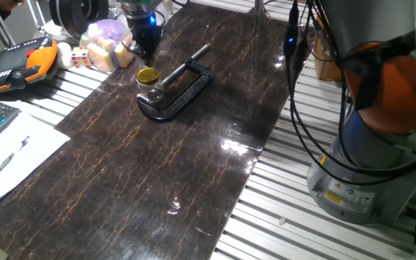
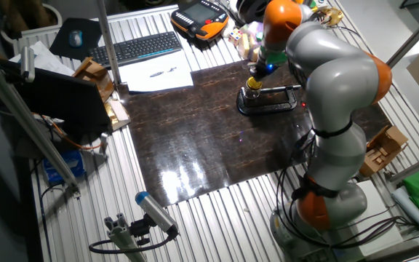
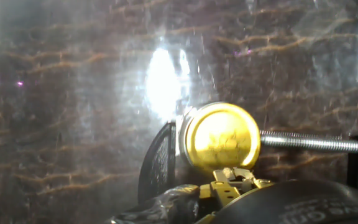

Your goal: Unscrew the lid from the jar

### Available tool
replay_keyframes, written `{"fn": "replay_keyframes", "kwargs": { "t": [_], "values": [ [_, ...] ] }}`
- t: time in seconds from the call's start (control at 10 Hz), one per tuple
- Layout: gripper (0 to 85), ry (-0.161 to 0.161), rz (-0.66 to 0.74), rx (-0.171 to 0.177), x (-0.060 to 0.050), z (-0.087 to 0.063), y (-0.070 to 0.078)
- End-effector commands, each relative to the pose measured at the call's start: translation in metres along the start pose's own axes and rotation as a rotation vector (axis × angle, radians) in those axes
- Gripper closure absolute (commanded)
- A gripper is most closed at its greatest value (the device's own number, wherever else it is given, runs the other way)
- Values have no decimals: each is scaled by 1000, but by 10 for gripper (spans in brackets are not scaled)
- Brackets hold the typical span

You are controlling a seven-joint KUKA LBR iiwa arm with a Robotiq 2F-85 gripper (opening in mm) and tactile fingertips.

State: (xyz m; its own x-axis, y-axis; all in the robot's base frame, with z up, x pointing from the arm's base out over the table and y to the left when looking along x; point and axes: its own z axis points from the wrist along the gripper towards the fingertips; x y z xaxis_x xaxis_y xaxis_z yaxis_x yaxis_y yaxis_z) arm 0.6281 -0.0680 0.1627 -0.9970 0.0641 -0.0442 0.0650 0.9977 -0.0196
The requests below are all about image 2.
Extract slim grey camera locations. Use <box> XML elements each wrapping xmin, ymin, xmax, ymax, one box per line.
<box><xmin>19</xmin><ymin>45</ymin><xmax>36</xmax><ymax>83</ymax></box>

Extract slanted aluminium post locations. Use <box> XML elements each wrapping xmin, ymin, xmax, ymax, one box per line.
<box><xmin>383</xmin><ymin>3</ymin><xmax>419</xmax><ymax>70</ymax></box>

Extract plastic bag of sponges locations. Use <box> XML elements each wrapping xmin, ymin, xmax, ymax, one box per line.
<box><xmin>236</xmin><ymin>20</ymin><xmax>265</xmax><ymax>63</ymax></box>

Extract loose white papers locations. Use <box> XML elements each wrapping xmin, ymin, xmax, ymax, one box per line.
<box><xmin>8</xmin><ymin>40</ymin><xmax>76</xmax><ymax>77</ymax></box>

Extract grey camera with blue cap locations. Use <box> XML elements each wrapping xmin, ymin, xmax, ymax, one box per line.
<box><xmin>135</xmin><ymin>191</ymin><xmax>180</xmax><ymax>236</ymax></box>

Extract black camera cable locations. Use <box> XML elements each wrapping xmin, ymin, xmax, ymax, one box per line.
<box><xmin>88</xmin><ymin>224</ymin><xmax>180</xmax><ymax>255</ymax></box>

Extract small glass jar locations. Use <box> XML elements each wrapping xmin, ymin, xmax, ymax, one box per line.
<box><xmin>244</xmin><ymin>87</ymin><xmax>262</xmax><ymax>102</ymax></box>

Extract orange cable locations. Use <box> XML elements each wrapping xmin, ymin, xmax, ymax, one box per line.
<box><xmin>31</xmin><ymin>112</ymin><xmax>103</xmax><ymax>151</ymax></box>

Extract grey blue computer mouse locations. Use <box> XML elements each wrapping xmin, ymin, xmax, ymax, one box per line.
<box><xmin>68</xmin><ymin>29</ymin><xmax>84</xmax><ymax>49</ymax></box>

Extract short aluminium profile post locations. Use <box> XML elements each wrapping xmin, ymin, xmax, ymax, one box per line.
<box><xmin>103</xmin><ymin>213</ymin><xmax>148</xmax><ymax>262</ymax></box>

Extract gold jar lid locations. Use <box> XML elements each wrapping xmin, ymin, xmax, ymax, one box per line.
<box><xmin>246</xmin><ymin>76</ymin><xmax>263</xmax><ymax>91</ymax></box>

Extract black laptop screen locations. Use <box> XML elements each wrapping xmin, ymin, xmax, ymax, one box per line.
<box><xmin>0</xmin><ymin>57</ymin><xmax>112</xmax><ymax>135</ymax></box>

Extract black filament spool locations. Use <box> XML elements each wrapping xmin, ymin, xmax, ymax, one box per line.
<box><xmin>236</xmin><ymin>0</ymin><xmax>271</xmax><ymax>25</ymax></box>

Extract black mouse pad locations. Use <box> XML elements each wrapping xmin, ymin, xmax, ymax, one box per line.
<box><xmin>49</xmin><ymin>17</ymin><xmax>103</xmax><ymax>61</ymax></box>

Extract white round bin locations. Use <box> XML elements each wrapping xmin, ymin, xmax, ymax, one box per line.
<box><xmin>0</xmin><ymin>2</ymin><xmax>63</xmax><ymax>44</ymax></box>

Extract dark marble pattern mat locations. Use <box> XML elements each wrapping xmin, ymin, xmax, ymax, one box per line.
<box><xmin>117</xmin><ymin>60</ymin><xmax>392</xmax><ymax>208</ymax></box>

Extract black keyboard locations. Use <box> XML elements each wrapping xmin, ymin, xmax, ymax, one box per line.
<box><xmin>87</xmin><ymin>31</ymin><xmax>183</xmax><ymax>69</ymax></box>

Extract orange black teach pendant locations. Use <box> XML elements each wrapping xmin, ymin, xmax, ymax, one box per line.
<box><xmin>169</xmin><ymin>0</ymin><xmax>230</xmax><ymax>41</ymax></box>

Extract brown cardboard box with inserts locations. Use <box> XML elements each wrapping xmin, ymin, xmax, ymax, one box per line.
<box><xmin>359</xmin><ymin>125</ymin><xmax>410</xmax><ymax>178</ymax></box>

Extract long aluminium beam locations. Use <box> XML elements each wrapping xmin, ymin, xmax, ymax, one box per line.
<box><xmin>0</xmin><ymin>50</ymin><xmax>81</xmax><ymax>199</ymax></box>

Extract pale blue roll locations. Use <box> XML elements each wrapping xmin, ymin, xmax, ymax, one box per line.
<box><xmin>391</xmin><ymin>186</ymin><xmax>419</xmax><ymax>237</ymax></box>

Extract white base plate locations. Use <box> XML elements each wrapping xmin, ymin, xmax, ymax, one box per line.
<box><xmin>340</xmin><ymin>180</ymin><xmax>404</xmax><ymax>258</ymax></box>

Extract Rubik's cube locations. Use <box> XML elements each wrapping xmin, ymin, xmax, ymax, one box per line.
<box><xmin>228</xmin><ymin>28</ymin><xmax>243</xmax><ymax>47</ymax></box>

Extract gold foil box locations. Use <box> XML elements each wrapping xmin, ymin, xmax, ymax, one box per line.
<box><xmin>103</xmin><ymin>98</ymin><xmax>132</xmax><ymax>132</ymax></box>

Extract white paper sheet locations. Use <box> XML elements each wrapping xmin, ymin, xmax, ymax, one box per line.
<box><xmin>117</xmin><ymin>50</ymin><xmax>195</xmax><ymax>93</ymax></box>

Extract tall aluminium post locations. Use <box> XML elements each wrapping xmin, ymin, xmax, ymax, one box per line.
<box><xmin>93</xmin><ymin>0</ymin><xmax>122</xmax><ymax>87</ymax></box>

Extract black C-clamp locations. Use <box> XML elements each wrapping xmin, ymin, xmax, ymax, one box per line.
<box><xmin>236</xmin><ymin>84</ymin><xmax>303</xmax><ymax>116</ymax></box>

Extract blue tissue pack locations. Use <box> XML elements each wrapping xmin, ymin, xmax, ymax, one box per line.
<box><xmin>42</xmin><ymin>149</ymin><xmax>86</xmax><ymax>185</ymax></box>

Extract open brown cardboard box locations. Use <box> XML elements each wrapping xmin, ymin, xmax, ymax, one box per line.
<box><xmin>72</xmin><ymin>57</ymin><xmax>115</xmax><ymax>103</ymax></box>

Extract aluminium frame beam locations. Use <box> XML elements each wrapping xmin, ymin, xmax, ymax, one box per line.
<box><xmin>387</xmin><ymin>148</ymin><xmax>419</xmax><ymax>185</ymax></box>

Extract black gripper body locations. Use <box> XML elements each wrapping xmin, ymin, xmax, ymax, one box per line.
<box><xmin>251</xmin><ymin>59</ymin><xmax>282</xmax><ymax>78</ymax></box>

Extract gold metal ornament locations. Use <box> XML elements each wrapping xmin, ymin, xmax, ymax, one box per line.
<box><xmin>318</xmin><ymin>7</ymin><xmax>345</xmax><ymax>27</ymax></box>

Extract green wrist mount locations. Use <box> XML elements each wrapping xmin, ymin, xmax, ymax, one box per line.
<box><xmin>259</xmin><ymin>45</ymin><xmax>289</xmax><ymax>66</ymax></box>

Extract black camera ball mount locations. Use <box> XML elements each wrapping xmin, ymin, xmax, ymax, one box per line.
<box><xmin>129</xmin><ymin>213</ymin><xmax>153</xmax><ymax>247</ymax></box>

